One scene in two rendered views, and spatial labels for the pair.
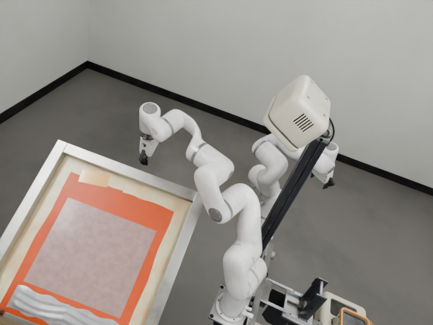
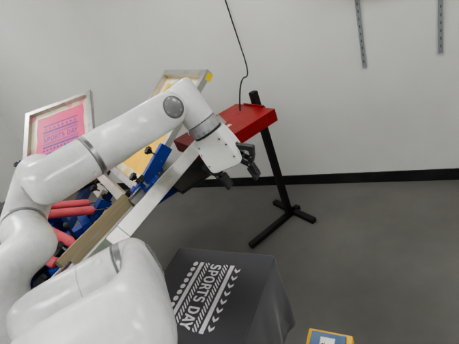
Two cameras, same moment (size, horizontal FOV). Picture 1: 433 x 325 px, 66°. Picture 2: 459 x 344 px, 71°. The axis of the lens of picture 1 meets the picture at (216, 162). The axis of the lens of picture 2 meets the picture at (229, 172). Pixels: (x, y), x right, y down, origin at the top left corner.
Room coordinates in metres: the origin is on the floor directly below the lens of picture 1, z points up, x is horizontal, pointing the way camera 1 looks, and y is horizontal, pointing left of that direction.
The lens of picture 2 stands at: (1.44, -0.33, 1.91)
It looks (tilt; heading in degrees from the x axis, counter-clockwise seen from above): 29 degrees down; 122
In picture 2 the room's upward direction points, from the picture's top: 21 degrees counter-clockwise
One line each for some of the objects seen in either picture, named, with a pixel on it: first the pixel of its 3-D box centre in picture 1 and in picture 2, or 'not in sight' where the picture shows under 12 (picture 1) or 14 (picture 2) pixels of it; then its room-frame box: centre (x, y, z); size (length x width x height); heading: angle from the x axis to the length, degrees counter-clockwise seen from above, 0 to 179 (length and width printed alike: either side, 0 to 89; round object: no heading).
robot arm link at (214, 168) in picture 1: (216, 184); (46, 200); (0.82, -0.02, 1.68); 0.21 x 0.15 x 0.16; 65
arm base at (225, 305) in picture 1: (239, 299); not in sight; (0.75, -0.26, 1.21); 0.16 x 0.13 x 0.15; 83
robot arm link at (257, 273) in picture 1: (247, 277); not in sight; (0.75, -0.25, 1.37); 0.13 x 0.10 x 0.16; 155
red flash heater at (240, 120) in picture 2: not in sight; (224, 130); (0.35, 1.53, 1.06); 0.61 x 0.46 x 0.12; 58
